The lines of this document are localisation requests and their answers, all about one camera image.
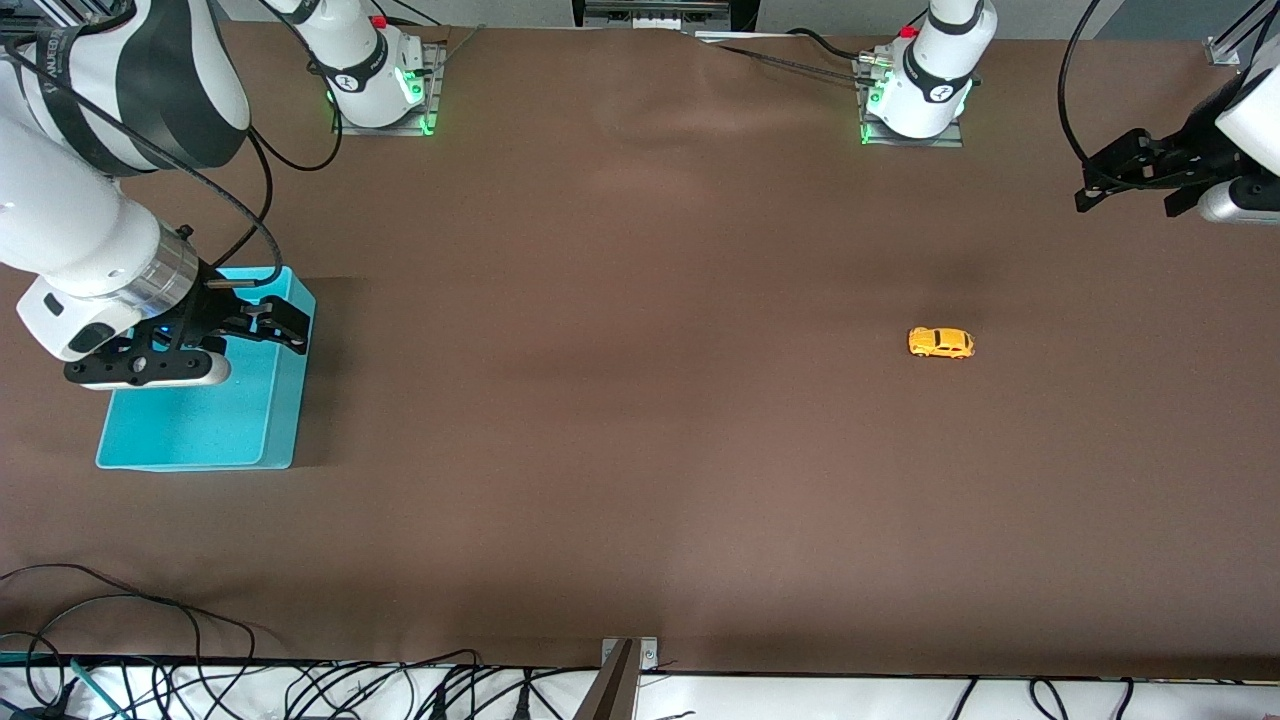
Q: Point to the yellow beetle toy car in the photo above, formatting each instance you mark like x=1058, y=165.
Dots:
x=940, y=342

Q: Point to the black power strip device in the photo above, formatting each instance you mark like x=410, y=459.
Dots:
x=660, y=12

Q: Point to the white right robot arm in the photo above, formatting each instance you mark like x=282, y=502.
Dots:
x=60, y=220

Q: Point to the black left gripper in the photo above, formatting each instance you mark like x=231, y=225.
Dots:
x=1192, y=148

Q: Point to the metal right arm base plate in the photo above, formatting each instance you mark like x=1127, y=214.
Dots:
x=432, y=95

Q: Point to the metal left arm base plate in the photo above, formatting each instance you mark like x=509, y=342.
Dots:
x=955, y=138

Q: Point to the aluminium profile post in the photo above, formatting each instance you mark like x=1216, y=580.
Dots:
x=1225, y=48

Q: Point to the teal plastic bin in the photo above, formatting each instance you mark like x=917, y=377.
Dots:
x=200, y=420

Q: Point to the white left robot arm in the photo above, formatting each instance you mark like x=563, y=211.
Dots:
x=935, y=70

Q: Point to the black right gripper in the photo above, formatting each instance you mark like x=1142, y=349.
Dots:
x=213, y=311

